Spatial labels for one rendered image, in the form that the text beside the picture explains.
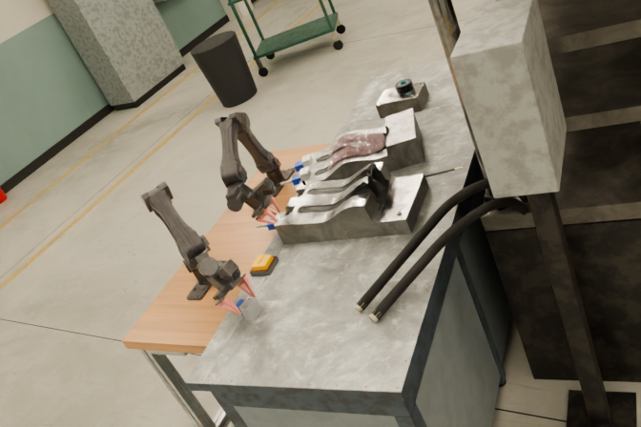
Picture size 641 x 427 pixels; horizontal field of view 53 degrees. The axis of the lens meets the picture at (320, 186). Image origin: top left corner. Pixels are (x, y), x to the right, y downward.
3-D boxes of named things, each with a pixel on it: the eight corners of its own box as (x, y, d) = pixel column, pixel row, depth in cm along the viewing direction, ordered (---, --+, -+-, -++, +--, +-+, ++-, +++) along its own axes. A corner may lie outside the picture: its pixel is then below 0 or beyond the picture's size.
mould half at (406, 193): (283, 244, 236) (268, 215, 230) (308, 201, 255) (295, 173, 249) (411, 233, 212) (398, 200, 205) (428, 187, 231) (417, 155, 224)
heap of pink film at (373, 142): (326, 173, 257) (319, 157, 253) (328, 152, 272) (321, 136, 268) (388, 153, 250) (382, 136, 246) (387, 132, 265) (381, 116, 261)
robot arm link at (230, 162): (239, 175, 232) (234, 102, 244) (217, 181, 235) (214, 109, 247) (255, 187, 243) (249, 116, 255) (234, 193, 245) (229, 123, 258)
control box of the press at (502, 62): (565, 456, 215) (436, 60, 146) (569, 382, 237) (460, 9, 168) (637, 461, 204) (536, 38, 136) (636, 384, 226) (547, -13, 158)
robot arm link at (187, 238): (208, 242, 202) (157, 172, 212) (183, 258, 200) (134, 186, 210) (213, 255, 213) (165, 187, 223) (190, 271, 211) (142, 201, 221)
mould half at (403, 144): (303, 197, 259) (293, 175, 254) (309, 166, 281) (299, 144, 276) (424, 161, 247) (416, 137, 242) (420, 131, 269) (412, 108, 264)
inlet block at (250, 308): (225, 315, 214) (217, 303, 211) (234, 304, 217) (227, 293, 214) (254, 320, 206) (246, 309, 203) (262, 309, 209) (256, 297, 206)
